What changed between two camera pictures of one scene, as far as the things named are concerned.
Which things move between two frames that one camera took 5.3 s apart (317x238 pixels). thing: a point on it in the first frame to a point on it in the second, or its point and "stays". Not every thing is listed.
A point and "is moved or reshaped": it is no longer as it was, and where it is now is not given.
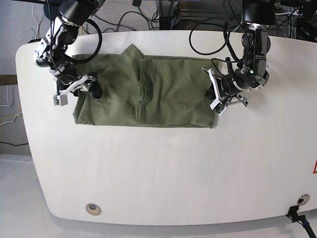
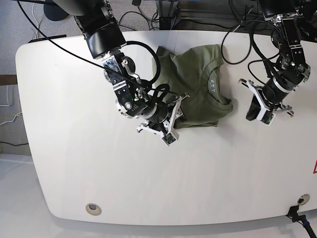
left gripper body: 68,82 to 168,126
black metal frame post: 167,10 stays
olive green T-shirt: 136,91 is moved or reshaped
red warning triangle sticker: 315,168 stays
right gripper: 228,90 to 269,96
